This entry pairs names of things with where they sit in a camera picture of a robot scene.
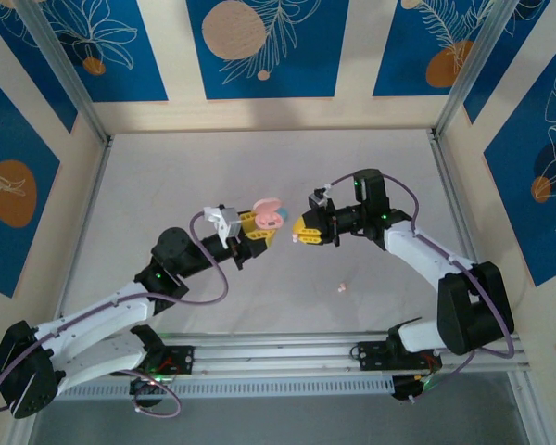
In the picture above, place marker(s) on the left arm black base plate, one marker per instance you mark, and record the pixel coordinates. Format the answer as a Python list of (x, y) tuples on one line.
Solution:
[(180, 359)]

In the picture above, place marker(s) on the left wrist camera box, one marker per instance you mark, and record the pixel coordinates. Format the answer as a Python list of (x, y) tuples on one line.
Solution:
[(229, 222)]

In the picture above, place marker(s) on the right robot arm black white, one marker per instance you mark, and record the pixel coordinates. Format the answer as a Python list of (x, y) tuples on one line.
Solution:
[(421, 255)]

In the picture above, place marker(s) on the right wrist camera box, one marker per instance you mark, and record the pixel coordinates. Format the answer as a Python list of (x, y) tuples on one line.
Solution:
[(319, 200)]

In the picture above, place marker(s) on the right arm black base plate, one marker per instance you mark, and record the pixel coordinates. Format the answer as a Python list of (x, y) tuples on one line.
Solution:
[(370, 357)]

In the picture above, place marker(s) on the blue earbud charging case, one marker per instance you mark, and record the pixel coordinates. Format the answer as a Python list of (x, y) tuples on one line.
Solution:
[(285, 214)]

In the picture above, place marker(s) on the aluminium table side rail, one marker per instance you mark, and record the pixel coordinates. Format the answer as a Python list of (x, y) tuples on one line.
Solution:
[(442, 162), (85, 232)]

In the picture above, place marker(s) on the aluminium frame post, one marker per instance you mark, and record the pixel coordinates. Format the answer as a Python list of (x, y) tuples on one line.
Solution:
[(484, 69), (66, 69)]

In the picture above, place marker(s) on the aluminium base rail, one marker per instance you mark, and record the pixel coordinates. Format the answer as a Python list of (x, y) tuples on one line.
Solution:
[(273, 359)]

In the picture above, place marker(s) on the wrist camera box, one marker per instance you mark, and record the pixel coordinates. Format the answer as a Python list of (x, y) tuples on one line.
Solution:
[(319, 200), (229, 222)]

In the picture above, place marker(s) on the pink earbud charging case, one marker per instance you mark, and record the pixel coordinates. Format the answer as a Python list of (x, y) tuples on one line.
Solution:
[(269, 218)]

